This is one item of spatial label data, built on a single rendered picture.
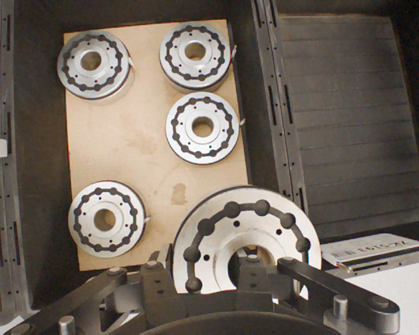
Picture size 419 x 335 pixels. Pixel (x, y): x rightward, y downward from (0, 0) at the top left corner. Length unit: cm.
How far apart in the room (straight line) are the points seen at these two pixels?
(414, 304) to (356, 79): 54
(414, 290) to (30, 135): 80
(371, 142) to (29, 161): 49
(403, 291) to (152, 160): 63
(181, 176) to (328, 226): 24
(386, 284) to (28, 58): 77
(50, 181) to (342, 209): 42
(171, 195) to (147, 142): 9
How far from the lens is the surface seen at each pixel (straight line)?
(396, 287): 70
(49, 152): 34
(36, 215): 31
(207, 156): 30
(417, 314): 76
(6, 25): 36
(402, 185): 48
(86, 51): 37
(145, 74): 37
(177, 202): 33
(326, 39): 46
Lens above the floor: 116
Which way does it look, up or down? 85 degrees down
